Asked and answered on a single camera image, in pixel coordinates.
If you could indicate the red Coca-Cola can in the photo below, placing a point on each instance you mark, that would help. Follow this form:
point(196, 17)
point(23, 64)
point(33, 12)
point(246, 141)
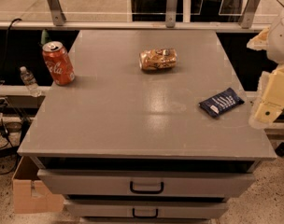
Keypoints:
point(58, 62)

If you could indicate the middle metal bracket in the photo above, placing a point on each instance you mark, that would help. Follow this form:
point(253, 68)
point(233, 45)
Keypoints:
point(171, 12)

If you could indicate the cardboard box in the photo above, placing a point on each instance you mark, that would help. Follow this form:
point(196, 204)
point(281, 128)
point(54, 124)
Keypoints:
point(30, 195)

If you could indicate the grey metal rail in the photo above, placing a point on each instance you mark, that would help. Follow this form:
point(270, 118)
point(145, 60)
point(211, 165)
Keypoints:
point(219, 27)

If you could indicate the green bottle top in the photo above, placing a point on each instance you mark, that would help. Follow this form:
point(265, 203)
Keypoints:
point(45, 37)

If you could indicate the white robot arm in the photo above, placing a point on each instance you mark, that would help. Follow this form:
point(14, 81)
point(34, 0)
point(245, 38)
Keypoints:
point(271, 39)

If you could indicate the orange crushed can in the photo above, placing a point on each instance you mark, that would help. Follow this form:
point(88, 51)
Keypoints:
point(157, 59)

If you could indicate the grey lower drawer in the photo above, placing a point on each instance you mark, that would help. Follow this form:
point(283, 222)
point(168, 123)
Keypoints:
point(178, 210)

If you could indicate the black drawer handle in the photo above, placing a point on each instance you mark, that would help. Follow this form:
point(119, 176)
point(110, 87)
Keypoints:
point(146, 189)
point(144, 213)

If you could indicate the black lower drawer handle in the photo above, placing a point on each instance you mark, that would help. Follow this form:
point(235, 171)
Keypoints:
point(144, 213)

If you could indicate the blue snack packet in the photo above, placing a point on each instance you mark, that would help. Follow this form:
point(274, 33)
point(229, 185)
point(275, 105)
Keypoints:
point(221, 103)

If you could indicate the black upper drawer handle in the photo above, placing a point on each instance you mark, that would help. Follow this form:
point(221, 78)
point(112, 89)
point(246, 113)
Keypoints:
point(146, 189)

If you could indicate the left metal bracket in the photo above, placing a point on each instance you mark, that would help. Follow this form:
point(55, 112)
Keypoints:
point(56, 12)

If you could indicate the metal bracket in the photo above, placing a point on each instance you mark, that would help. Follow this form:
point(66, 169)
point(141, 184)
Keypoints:
point(247, 17)
point(56, 12)
point(171, 12)

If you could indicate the grey upper drawer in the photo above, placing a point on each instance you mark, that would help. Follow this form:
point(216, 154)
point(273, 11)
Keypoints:
point(116, 183)

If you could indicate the right metal bracket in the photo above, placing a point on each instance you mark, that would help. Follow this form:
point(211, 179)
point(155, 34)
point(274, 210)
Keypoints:
point(247, 17)

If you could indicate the clear plastic water bottle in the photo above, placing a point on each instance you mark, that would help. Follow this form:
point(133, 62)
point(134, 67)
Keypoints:
point(29, 81)

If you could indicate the grey drawer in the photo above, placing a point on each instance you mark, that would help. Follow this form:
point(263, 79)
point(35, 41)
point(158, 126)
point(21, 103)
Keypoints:
point(178, 210)
point(116, 183)

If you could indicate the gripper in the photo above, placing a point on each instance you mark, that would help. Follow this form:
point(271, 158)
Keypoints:
point(281, 42)

